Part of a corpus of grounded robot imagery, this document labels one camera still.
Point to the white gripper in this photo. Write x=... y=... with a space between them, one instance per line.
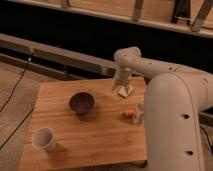
x=122 y=77

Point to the orange pepper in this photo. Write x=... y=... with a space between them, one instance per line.
x=129 y=113

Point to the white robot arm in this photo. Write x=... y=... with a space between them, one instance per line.
x=173 y=99

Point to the white sponge block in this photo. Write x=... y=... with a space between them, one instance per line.
x=125 y=93

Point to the white plastic toy figure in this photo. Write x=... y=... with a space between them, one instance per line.
x=139 y=113

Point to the dark brown bowl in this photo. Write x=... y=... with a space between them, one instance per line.
x=82 y=103

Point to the wooden table board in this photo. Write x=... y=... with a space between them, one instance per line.
x=97 y=138

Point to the white paper cup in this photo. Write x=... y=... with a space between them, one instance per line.
x=44 y=139

